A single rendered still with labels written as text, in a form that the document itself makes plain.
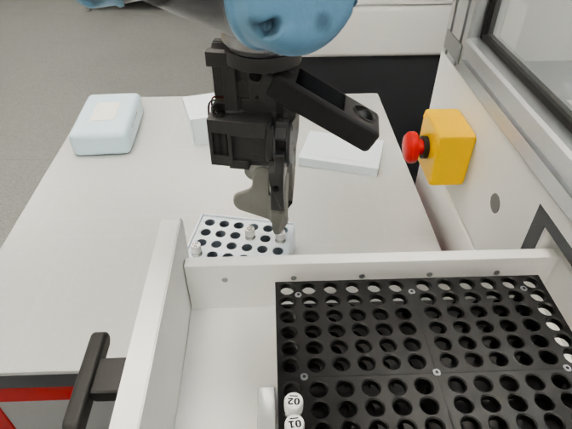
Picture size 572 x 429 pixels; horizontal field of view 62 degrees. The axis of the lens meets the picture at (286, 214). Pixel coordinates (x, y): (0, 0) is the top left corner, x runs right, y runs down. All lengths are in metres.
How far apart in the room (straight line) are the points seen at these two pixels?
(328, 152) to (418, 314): 0.44
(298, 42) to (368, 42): 0.83
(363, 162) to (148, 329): 0.51
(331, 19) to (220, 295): 0.29
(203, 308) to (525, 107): 0.36
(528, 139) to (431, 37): 0.62
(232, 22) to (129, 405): 0.22
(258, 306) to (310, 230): 0.22
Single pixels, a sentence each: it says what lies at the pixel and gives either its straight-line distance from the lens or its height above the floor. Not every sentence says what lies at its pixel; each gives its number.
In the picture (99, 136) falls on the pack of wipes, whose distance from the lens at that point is 0.84.
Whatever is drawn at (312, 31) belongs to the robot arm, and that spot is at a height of 1.12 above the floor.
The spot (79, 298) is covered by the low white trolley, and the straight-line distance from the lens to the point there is 0.62.
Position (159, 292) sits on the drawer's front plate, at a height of 0.93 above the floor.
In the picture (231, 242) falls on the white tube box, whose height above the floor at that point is 0.79.
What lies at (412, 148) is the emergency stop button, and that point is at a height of 0.88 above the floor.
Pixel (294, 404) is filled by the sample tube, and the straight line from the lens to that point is 0.33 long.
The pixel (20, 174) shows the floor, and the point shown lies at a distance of 2.37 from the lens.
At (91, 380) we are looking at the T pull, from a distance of 0.36.
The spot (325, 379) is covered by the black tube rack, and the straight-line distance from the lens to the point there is 0.35.
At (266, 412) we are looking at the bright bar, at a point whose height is 0.85.
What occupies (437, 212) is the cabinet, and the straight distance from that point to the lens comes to 0.74.
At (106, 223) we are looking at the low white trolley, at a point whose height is 0.76.
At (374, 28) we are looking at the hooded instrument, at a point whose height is 0.86.
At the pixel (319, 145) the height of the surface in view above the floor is 0.78.
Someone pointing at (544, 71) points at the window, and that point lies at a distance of 0.53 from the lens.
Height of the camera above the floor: 1.20
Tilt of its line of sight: 40 degrees down
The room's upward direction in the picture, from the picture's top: straight up
